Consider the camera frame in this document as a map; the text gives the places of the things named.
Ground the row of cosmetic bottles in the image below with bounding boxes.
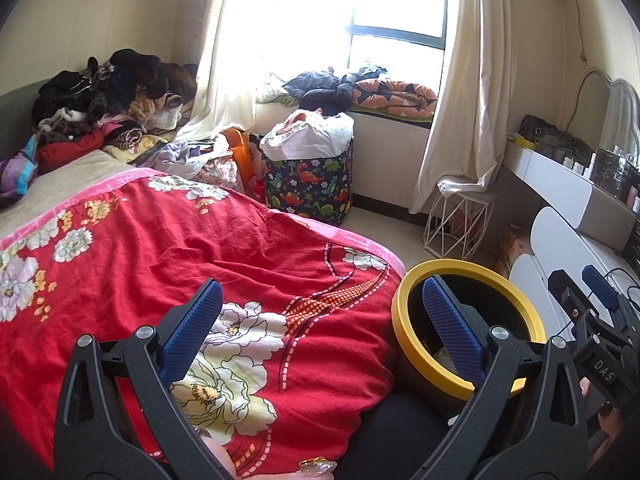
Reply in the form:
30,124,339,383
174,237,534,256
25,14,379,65
560,142,640,213

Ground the dark bag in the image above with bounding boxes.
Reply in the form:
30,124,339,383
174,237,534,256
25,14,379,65
517,114,593,161

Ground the white clothes heap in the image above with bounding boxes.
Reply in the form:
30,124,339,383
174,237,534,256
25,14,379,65
259,109,355,161

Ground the cardboard box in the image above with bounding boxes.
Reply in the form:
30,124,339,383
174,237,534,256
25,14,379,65
494,225,533,278

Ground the orange bag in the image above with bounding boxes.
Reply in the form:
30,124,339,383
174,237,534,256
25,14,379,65
220,127,256,193

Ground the person's right hand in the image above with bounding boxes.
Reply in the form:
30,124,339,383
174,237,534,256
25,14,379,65
577,377,631,453

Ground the cream curtain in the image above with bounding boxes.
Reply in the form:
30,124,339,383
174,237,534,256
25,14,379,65
172,0,281,143
407,0,521,216

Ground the wall cable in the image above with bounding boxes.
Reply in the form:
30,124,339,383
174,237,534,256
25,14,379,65
565,67,601,131

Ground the pile of dark clothes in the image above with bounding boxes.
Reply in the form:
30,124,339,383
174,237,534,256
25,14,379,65
32,49,198,153

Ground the beige sheet with pink border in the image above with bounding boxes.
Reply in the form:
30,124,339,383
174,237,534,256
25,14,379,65
0,150,166,241

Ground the dinosaur print laundry basket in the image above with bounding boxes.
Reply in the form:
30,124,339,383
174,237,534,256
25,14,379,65
260,137,355,227

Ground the white wire stand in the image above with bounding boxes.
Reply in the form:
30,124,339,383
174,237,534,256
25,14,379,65
424,177,496,261

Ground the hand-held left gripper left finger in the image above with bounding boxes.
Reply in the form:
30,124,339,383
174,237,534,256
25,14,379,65
54,277,224,480

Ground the person's black pants leg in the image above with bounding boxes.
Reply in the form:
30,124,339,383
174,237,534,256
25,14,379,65
327,390,453,480

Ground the purple striped cloth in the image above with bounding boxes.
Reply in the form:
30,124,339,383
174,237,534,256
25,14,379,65
0,152,40,201

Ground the red floral blanket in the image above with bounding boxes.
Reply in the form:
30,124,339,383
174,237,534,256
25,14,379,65
0,167,407,476

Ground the yellow rimmed bin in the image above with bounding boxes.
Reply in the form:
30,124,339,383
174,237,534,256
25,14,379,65
391,258,548,401

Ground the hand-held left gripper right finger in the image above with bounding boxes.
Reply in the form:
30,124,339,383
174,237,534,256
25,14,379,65
421,274,591,480

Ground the white pillow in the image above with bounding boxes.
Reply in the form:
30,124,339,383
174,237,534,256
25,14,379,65
256,85,301,108

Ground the vanity mirror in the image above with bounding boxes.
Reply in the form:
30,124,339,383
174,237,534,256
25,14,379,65
597,67,640,166

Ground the red garment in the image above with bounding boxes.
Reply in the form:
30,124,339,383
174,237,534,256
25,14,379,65
37,132,108,173

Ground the lavender clothes heap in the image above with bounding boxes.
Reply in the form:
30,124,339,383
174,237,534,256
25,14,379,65
135,137,241,186

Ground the grey headboard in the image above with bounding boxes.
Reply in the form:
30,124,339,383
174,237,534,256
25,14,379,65
0,77,56,161

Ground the person's left hand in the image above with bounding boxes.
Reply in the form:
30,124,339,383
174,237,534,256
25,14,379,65
195,427,337,480

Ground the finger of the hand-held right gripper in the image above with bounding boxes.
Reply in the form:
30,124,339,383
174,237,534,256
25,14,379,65
581,265,633,321
547,269,593,328

